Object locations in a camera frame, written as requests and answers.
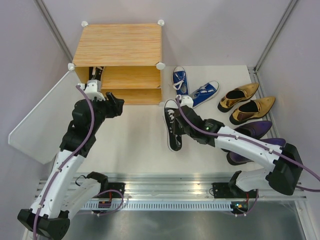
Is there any frosted white cabinet door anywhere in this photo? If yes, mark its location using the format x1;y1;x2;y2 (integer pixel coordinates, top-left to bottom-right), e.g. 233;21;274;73
8;71;83;165

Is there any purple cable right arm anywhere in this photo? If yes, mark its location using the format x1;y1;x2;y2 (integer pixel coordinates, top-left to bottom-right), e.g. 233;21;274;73
176;96;320;218

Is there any purple loafer lower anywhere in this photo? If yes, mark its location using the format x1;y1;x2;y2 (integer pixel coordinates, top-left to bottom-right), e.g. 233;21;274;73
222;138;286;166

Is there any purple loafer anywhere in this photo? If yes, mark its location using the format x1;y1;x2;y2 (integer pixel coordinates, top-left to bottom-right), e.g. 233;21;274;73
222;138;286;166
234;120;273;140

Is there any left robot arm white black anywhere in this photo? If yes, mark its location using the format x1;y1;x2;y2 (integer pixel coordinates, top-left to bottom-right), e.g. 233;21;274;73
17;92;125;240

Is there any gold loafer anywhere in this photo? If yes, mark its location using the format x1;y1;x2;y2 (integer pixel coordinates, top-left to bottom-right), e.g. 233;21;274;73
229;96;276;125
217;83;260;113

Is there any blue canvas sneaker lower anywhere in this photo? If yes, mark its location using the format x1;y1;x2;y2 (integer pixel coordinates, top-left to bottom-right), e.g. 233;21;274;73
189;80;220;108

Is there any gold loafer lower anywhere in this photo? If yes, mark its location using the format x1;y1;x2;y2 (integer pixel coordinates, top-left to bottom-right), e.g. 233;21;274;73
229;96;276;125

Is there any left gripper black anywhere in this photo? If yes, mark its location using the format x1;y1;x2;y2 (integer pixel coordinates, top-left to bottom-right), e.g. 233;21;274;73
89;91;125;133

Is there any left aluminium frame post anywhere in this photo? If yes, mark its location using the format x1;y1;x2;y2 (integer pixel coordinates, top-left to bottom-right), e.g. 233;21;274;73
33;0;73;63

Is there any blue canvas sneaker upper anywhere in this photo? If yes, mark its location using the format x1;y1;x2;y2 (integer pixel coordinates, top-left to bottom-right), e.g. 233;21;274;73
172;66;189;96

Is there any aluminium mounting rail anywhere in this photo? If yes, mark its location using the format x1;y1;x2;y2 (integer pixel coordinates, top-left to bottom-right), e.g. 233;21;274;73
34;172;307;201

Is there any white slotted cable duct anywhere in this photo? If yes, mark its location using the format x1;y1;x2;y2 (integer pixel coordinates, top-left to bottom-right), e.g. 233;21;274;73
81;200;233;211

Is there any right aluminium frame post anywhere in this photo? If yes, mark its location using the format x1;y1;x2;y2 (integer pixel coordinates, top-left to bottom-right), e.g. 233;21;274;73
252;0;301;72

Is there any gold loafer upper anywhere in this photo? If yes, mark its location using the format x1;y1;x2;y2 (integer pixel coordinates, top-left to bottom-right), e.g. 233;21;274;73
217;83;260;113

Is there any black canvas sneaker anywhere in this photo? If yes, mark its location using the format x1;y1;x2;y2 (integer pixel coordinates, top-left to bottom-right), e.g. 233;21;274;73
163;99;182;152
89;66;105;81

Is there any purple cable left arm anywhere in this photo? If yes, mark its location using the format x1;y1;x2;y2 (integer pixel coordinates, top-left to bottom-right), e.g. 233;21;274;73
32;83;126;240

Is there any wooden shoe cabinet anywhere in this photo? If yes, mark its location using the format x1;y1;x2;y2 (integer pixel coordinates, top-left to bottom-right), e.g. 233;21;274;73
68;19;166;105

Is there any blue canvas sneaker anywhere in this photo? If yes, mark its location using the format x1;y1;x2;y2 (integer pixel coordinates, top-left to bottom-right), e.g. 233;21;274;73
189;80;220;108
172;66;189;96

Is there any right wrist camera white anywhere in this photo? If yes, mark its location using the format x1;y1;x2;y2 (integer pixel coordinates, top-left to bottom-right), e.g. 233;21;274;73
176;94;194;109

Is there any purple loafer upper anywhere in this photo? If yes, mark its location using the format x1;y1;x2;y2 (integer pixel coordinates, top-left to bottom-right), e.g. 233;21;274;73
234;120;273;140

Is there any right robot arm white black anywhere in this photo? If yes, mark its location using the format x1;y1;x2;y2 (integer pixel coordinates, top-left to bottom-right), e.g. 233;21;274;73
173;105;303;198

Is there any aluminium frame post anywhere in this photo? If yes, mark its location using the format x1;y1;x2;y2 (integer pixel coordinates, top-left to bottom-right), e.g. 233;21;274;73
252;0;301;72
33;0;73;63

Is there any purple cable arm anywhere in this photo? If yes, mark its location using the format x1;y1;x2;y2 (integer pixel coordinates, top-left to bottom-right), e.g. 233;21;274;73
176;96;320;218
32;83;126;240

